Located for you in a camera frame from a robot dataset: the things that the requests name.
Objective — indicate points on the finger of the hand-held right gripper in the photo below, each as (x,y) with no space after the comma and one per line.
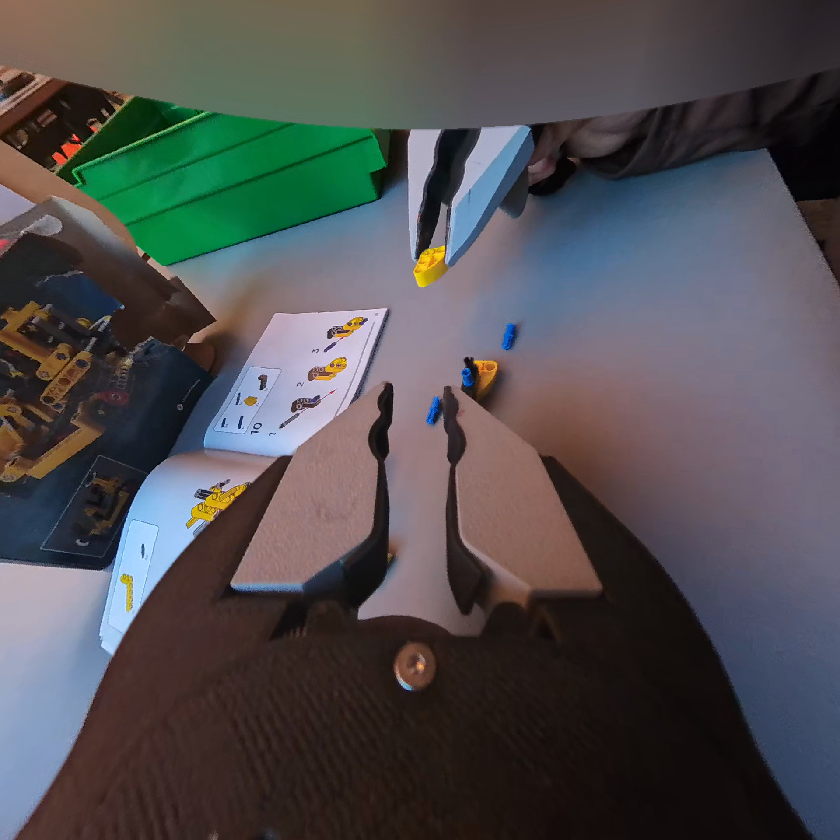
(426,177)
(489,184)

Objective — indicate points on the person's right forearm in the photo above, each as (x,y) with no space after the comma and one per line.
(689,131)

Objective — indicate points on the person's right hand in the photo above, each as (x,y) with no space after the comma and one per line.
(558,141)

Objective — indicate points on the lego instruction booklet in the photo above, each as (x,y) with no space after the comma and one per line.
(315,367)

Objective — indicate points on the large green storage bin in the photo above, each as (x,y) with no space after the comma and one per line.
(229,190)

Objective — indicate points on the dark printed box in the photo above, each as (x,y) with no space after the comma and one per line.
(59,124)

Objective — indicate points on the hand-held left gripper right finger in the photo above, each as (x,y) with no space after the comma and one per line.
(518,512)

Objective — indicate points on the yellow and black lego assembly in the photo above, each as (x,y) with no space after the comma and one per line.
(485,374)

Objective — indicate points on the blue lego pin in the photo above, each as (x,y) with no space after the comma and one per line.
(434,411)
(508,334)

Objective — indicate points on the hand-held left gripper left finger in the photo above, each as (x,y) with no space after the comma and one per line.
(315,499)

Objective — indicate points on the small yellow lego piece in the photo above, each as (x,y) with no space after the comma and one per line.
(430,270)

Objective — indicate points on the dark lego set box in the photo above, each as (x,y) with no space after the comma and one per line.
(65,367)

